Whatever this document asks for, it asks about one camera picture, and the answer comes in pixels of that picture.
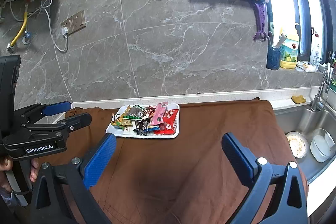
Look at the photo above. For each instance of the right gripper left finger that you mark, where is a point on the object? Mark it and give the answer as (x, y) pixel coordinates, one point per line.
(49, 203)

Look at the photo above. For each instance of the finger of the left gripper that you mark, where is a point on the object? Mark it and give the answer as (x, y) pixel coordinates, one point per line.
(56, 108)
(77, 122)

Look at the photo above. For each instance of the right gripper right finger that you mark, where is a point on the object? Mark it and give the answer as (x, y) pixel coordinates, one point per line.
(288, 202)

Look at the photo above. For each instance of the gold foil snack packet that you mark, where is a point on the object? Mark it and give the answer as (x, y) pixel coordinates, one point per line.
(126, 122)

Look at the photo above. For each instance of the orange cartoon snack packet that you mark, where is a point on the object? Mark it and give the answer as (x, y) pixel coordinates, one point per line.
(125, 113)

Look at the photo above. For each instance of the black sesame snack packet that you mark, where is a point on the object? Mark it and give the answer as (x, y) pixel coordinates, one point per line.
(141, 126)

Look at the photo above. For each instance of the pink wafer snack packet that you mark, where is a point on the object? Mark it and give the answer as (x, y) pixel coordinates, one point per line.
(159, 112)

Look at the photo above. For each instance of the red Mylikes chocolate bag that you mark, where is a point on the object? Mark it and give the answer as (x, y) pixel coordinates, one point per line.
(169, 122)

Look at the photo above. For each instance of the panda cartoon snack packet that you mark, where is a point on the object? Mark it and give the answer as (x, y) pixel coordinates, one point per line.
(115, 121)

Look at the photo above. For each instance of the white long snack pouch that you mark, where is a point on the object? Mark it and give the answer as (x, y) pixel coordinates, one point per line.
(130, 128)

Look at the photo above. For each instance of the brown patterned snack packet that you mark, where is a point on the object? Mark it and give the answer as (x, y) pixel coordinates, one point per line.
(148, 112)

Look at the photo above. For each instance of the blue Tipo cake packet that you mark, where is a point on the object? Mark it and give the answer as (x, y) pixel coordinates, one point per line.
(152, 129)

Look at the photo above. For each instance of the grey sleeve forearm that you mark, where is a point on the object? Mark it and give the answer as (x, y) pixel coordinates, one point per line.
(10, 199)

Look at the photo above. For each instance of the person's left hand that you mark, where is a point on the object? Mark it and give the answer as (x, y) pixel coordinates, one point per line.
(7, 164)

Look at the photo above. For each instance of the dirty metal bowl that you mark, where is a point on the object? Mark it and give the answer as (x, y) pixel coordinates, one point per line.
(298, 144)

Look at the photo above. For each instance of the white plastic container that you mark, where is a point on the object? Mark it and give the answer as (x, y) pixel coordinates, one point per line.
(322, 146)

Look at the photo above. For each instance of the white plastic tray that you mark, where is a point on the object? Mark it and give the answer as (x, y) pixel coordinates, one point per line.
(118, 132)

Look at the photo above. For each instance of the steel kitchen sink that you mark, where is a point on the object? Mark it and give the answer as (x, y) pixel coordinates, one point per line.
(302, 120)

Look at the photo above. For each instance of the brown tablecloth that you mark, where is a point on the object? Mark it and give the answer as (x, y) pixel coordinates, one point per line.
(188, 179)

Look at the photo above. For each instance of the yellow sponge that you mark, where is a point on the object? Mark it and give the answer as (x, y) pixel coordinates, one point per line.
(298, 99)

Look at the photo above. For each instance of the chrome faucet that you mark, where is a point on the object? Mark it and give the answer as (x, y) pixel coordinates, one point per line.
(320, 98)

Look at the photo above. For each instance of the blue utensil cup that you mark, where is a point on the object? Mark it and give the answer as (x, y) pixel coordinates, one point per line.
(273, 58)

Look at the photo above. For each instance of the green dish soap bottle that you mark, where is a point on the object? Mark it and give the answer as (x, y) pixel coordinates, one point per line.
(289, 51)

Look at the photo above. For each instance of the purple peeler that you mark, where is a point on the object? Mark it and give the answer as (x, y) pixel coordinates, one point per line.
(260, 13)

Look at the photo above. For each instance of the wall power socket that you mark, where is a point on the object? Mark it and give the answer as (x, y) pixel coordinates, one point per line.
(75, 22)

